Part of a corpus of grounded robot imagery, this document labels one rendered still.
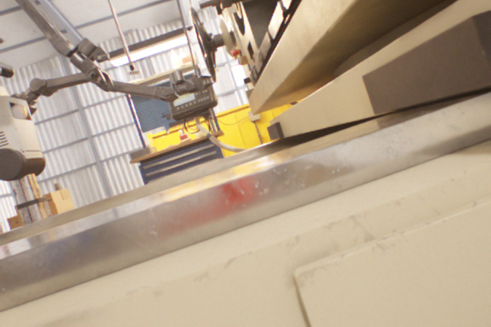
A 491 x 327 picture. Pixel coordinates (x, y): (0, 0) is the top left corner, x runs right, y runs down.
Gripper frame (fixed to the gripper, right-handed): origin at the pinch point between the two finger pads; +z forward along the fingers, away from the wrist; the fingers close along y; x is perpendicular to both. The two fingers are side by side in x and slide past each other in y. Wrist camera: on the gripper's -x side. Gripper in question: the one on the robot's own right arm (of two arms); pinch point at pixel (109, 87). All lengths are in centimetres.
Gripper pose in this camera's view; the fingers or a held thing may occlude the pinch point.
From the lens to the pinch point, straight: 154.5
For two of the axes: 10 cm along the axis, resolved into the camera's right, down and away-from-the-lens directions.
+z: 7.5, 6.6, 0.2
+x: -6.6, 7.5, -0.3
